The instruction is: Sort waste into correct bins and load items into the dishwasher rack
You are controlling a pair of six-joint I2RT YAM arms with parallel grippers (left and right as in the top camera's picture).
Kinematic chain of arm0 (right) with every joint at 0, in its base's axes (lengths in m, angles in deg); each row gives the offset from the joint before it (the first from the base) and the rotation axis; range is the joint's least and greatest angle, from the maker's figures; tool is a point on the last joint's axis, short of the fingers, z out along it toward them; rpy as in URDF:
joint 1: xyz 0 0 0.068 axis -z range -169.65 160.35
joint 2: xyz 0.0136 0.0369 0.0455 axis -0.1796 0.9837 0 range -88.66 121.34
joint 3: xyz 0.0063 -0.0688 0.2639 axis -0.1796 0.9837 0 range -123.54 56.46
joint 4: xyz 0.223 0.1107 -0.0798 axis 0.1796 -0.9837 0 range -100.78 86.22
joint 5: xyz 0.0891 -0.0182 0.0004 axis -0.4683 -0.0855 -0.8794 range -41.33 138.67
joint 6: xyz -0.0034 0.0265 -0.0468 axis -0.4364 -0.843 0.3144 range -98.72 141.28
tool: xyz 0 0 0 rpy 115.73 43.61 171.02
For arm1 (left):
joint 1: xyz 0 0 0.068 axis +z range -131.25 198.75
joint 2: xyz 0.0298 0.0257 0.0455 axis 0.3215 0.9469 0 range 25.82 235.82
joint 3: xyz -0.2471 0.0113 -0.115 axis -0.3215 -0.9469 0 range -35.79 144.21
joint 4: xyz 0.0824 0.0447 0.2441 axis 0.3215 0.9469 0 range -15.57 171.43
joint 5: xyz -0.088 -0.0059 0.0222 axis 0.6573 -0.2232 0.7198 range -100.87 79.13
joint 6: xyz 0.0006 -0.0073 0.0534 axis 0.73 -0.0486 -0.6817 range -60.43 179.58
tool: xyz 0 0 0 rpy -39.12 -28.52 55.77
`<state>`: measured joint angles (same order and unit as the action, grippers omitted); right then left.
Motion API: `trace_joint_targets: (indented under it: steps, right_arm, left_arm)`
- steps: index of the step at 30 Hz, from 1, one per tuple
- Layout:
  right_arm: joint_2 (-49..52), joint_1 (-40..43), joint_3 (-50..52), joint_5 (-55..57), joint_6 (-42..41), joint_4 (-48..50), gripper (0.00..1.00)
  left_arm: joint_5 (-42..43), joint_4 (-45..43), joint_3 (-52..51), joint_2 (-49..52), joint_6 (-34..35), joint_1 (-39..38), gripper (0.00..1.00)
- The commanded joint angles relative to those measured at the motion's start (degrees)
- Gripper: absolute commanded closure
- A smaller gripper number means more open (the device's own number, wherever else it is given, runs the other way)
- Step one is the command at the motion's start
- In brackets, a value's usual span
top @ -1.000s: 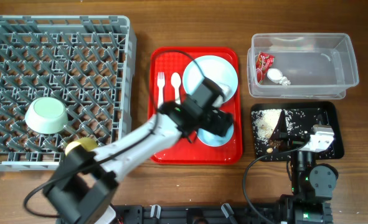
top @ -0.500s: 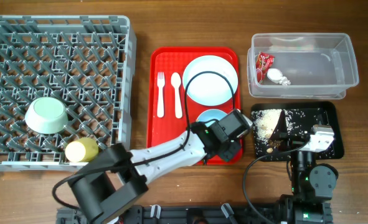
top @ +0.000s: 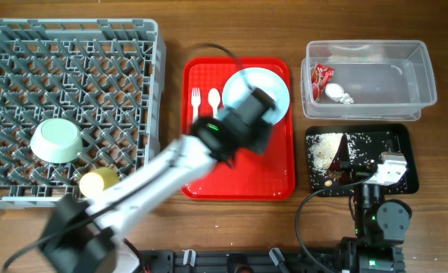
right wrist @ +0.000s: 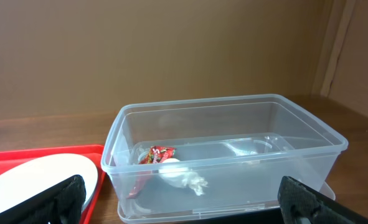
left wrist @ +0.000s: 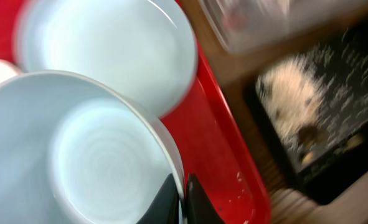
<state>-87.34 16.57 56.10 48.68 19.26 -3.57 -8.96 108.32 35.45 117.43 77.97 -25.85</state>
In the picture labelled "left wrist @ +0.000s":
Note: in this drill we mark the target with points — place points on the red snack wrapper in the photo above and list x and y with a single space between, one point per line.
234 19

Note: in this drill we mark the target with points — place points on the red plastic tray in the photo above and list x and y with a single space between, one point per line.
207 138

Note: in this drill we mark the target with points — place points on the clear plastic bin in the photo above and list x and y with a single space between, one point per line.
270 21

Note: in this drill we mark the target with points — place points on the small light blue bowl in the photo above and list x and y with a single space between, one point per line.
74 151

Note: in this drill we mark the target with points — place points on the black tray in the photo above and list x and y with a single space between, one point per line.
325 178

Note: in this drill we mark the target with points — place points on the large light blue plate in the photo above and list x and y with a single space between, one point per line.
143 49

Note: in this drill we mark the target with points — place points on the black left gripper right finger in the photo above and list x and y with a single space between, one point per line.
199 208

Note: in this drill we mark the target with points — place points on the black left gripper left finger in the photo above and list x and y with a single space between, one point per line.
164 209

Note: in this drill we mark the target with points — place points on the food scraps with rice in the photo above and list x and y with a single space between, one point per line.
317 99

